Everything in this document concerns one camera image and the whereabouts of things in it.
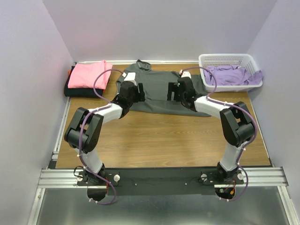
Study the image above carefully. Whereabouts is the folded pink t-shirt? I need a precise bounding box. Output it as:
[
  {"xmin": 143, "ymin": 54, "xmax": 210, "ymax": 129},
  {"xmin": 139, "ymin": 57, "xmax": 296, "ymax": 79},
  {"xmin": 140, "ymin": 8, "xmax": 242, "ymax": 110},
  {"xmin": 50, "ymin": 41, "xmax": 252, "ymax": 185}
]
[{"xmin": 68, "ymin": 60, "xmax": 113, "ymax": 89}]

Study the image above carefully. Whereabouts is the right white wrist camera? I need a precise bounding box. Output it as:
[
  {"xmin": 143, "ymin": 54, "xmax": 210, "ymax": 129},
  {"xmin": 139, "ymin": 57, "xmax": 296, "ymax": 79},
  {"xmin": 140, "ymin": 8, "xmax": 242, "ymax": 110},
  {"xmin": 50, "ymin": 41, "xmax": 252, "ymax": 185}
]
[{"xmin": 179, "ymin": 70, "xmax": 191, "ymax": 78}]

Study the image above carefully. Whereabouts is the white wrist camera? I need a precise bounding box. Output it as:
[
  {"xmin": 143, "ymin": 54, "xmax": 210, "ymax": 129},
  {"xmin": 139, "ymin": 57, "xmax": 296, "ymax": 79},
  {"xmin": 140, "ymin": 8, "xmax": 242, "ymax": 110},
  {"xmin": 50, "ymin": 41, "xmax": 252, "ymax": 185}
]
[
  {"xmin": 179, "ymin": 70, "xmax": 191, "ymax": 78},
  {"xmin": 122, "ymin": 72, "xmax": 137, "ymax": 86}
]

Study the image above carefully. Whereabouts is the purple t-shirt in basket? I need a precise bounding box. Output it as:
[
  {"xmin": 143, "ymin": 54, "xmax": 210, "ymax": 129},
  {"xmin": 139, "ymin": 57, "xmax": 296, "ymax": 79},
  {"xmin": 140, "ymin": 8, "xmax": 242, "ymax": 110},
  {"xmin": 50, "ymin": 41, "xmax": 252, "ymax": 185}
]
[{"xmin": 207, "ymin": 65, "xmax": 263, "ymax": 86}]

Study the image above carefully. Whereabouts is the white plastic laundry basket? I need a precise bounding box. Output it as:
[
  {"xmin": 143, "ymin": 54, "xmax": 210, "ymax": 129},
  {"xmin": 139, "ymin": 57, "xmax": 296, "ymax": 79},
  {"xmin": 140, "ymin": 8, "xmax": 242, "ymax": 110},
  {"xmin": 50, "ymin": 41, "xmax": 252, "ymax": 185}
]
[{"xmin": 199, "ymin": 53, "xmax": 263, "ymax": 92}]

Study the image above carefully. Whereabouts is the folded black t-shirt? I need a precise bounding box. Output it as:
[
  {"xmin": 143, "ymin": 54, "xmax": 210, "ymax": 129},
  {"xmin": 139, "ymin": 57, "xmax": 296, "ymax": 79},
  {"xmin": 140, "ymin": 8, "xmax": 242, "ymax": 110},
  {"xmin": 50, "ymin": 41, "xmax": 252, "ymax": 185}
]
[{"xmin": 63, "ymin": 75, "xmax": 98, "ymax": 98}]

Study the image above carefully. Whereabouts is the dark grey t-shirt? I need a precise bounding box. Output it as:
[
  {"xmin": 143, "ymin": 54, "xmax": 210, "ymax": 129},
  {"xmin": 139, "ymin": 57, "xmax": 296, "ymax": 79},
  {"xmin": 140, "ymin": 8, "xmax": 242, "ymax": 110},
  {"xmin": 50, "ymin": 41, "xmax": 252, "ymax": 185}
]
[{"xmin": 124, "ymin": 60, "xmax": 209, "ymax": 117}]

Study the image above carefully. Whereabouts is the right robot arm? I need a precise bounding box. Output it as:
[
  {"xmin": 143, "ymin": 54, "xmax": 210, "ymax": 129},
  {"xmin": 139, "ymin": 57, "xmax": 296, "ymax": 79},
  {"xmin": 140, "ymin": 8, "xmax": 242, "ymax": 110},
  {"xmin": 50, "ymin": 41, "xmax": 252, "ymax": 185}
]
[{"xmin": 167, "ymin": 77, "xmax": 257, "ymax": 184}]

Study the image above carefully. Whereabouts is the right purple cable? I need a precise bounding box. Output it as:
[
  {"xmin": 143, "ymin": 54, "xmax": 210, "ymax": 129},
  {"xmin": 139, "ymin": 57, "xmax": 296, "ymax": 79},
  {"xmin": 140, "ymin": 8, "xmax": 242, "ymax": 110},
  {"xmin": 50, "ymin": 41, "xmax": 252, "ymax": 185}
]
[{"xmin": 180, "ymin": 67, "xmax": 258, "ymax": 203}]

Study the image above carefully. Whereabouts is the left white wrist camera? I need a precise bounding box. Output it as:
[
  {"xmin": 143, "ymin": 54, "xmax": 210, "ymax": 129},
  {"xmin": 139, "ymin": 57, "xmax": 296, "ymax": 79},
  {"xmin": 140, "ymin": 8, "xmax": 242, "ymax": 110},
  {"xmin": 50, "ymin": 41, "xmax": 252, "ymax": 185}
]
[{"xmin": 122, "ymin": 72, "xmax": 137, "ymax": 86}]

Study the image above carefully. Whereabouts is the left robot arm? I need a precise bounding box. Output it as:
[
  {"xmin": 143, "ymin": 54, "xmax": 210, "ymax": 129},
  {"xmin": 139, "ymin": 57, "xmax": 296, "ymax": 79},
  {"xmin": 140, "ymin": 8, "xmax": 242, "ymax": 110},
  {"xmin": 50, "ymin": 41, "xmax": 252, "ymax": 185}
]
[{"xmin": 64, "ymin": 81, "xmax": 145, "ymax": 185}]

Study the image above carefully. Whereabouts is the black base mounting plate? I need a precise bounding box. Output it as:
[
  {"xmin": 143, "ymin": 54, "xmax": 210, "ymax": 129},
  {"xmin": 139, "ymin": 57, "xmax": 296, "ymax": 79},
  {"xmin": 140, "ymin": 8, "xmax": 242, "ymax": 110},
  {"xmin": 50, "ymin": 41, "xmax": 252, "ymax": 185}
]
[{"xmin": 76, "ymin": 167, "xmax": 244, "ymax": 200}]

